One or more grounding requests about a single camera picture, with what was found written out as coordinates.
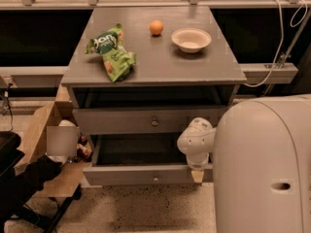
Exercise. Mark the black trouser leg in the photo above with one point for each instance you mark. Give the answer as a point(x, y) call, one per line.
point(15, 192)

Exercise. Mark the black chair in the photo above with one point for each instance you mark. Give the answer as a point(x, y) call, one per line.
point(9, 142)

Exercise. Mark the grey drawer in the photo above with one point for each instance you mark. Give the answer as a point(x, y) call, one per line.
point(137, 159)
point(142, 120)

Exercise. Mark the green snack bag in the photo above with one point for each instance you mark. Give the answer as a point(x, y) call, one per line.
point(116, 59)

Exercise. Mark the grey top drawer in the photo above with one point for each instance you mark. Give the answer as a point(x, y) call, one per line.
point(142, 120)

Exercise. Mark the orange fruit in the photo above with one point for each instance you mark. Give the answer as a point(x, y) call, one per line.
point(156, 27)

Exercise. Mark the grey drawer cabinet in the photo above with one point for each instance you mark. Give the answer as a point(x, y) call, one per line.
point(163, 76)

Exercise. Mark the metal stand leg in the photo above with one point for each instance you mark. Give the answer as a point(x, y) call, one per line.
point(292, 72)

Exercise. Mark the cardboard box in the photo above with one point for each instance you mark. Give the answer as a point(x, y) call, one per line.
point(34, 145)

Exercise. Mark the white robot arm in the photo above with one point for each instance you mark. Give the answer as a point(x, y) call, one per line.
point(261, 157)

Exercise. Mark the white bowl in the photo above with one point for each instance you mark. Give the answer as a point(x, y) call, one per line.
point(191, 40)

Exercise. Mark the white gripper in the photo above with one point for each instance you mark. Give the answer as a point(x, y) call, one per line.
point(197, 164)

